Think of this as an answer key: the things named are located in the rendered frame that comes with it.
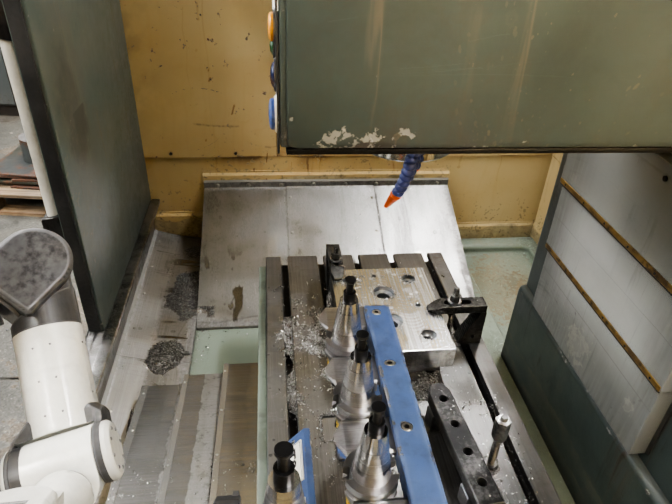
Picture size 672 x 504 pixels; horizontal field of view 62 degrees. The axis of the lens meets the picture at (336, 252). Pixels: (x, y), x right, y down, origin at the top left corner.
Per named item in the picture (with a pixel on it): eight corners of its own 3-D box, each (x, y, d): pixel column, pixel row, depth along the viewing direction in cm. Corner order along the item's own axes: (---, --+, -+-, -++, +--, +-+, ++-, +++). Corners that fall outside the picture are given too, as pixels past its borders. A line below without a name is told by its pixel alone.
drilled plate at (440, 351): (343, 371, 114) (344, 353, 111) (329, 286, 138) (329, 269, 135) (452, 366, 116) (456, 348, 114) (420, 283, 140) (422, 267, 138)
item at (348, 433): (336, 459, 65) (336, 455, 65) (331, 423, 69) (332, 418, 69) (395, 455, 66) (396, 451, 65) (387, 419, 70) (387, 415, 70)
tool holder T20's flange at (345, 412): (387, 421, 71) (389, 408, 70) (342, 432, 69) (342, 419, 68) (369, 385, 76) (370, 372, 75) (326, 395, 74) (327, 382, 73)
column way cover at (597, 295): (624, 460, 103) (747, 218, 75) (524, 301, 143) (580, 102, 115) (648, 459, 104) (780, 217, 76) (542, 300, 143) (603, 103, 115)
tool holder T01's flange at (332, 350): (365, 366, 79) (366, 353, 78) (322, 362, 79) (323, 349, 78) (367, 336, 84) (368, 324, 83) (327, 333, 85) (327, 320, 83)
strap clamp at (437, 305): (423, 345, 127) (432, 293, 119) (420, 335, 130) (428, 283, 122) (479, 343, 129) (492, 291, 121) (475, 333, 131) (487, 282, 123)
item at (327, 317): (320, 333, 83) (320, 329, 83) (317, 310, 88) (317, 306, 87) (366, 331, 84) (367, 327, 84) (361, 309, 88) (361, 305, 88)
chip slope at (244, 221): (190, 371, 156) (180, 296, 142) (209, 242, 211) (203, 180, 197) (497, 356, 166) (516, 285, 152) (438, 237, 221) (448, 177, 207)
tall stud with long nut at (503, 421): (485, 472, 100) (499, 423, 93) (480, 459, 102) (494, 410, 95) (500, 471, 100) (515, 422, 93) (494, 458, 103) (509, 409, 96)
